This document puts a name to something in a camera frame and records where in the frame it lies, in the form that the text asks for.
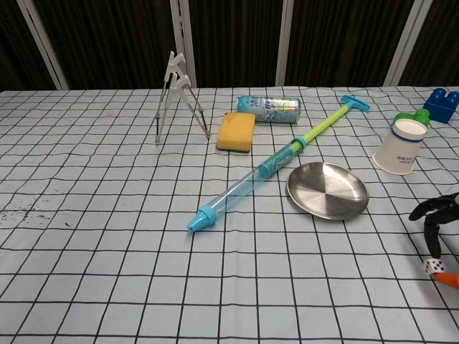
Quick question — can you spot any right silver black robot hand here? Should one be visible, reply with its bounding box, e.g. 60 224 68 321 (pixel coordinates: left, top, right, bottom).
409 192 459 290

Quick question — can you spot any small white die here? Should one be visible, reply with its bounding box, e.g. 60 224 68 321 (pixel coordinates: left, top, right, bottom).
424 258 447 277

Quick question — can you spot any white paper cup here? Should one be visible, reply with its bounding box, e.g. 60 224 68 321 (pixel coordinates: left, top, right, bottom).
372 118 428 176

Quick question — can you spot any round steel plate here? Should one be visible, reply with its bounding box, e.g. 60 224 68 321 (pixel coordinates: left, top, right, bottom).
285 161 370 221

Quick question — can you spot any green toy building block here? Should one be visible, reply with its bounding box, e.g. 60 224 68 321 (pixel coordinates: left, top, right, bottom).
393 109 431 127

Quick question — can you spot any blue toy building block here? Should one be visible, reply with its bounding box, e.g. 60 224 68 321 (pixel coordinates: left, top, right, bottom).
422 87 459 125

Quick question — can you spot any blue green water pump toy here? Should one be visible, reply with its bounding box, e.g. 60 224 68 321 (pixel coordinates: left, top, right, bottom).
186 94 372 234

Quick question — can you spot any light blue drink can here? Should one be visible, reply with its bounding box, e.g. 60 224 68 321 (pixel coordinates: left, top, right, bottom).
236 95 301 124

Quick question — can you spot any yellow sponge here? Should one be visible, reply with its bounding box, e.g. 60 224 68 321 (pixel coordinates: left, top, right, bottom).
216 111 257 155

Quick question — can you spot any white folding metal rack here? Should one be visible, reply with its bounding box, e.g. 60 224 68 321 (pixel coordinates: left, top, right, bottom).
154 51 212 145

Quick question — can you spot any checked light blue tablecloth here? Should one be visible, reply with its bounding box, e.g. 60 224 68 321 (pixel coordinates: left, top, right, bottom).
0 85 459 344

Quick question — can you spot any white aluminium frame post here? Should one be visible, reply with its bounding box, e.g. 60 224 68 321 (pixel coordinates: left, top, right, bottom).
16 0 70 90
275 0 295 87
382 0 434 87
169 0 197 89

